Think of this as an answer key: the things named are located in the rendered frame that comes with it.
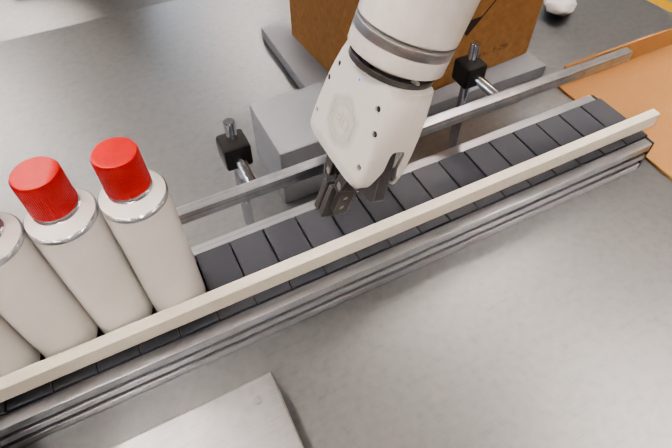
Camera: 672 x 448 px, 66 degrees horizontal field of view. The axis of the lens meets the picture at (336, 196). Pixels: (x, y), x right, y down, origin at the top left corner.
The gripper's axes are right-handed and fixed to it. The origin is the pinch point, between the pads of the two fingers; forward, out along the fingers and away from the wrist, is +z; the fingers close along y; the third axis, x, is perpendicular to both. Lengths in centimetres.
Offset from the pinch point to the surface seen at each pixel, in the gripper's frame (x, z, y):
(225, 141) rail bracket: -8.3, 0.1, -9.5
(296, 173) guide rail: -3.4, -0.8, -2.9
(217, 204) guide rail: -11.0, 2.3, -2.9
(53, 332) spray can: -25.6, 9.8, 2.4
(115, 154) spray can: -21.1, -7.4, 0.5
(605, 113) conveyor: 40.7, -8.1, -1.5
